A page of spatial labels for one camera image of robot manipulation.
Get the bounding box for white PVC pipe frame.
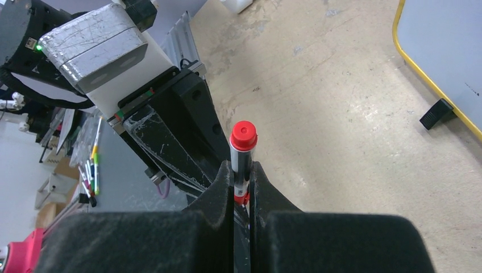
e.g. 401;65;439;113
220;0;253;14

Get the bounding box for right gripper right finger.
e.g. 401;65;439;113
250;162;435;272

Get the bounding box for left black whiteboard foot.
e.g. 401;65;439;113
419;98;454;130

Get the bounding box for coloured markers on bench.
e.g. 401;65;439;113
78;116;103;208

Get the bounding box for red whiteboard marker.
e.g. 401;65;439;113
228;121;258;205

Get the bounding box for yellow framed whiteboard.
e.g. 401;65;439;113
392;0;481;138

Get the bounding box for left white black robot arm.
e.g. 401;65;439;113
1;1;229;197

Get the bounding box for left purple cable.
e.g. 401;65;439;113
156;179;171;199

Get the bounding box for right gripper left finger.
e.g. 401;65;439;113
35;161;234;272

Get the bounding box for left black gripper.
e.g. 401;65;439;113
108;60;229;198

